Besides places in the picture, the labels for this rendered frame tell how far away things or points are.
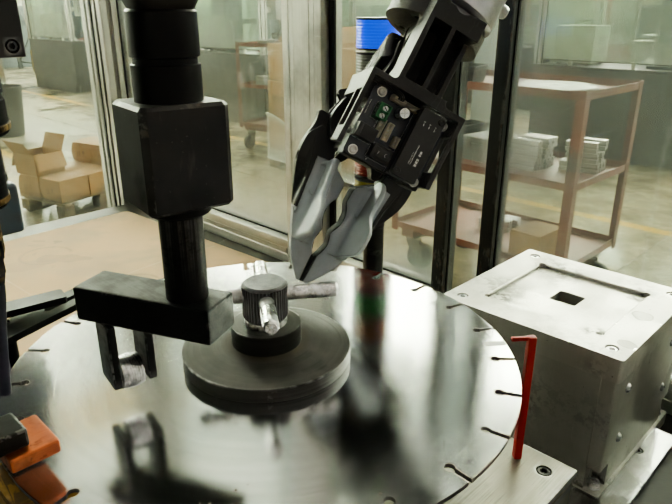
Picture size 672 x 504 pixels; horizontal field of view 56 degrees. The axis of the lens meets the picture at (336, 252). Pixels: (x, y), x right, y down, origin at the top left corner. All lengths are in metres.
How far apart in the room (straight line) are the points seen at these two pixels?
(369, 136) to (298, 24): 0.60
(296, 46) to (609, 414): 0.68
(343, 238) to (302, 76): 0.56
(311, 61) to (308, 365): 0.65
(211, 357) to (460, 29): 0.26
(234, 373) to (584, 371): 0.32
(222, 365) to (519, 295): 0.35
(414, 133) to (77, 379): 0.27
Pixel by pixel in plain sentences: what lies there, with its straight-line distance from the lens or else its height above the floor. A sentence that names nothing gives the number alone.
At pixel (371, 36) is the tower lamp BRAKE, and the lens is 0.64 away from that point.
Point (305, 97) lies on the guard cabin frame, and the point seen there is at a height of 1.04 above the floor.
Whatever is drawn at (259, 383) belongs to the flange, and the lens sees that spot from 0.38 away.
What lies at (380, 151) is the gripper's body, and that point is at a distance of 0.42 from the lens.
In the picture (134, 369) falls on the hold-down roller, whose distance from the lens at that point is 0.38.
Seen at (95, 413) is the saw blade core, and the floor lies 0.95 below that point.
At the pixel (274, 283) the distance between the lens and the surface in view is 0.40.
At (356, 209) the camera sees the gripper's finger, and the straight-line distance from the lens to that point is 0.47.
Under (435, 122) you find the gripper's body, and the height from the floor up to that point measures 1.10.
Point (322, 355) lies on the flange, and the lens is 0.41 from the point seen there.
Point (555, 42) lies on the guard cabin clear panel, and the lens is 0.77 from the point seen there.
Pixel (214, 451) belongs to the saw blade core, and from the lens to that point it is 0.35.
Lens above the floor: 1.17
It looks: 21 degrees down
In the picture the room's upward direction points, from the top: straight up
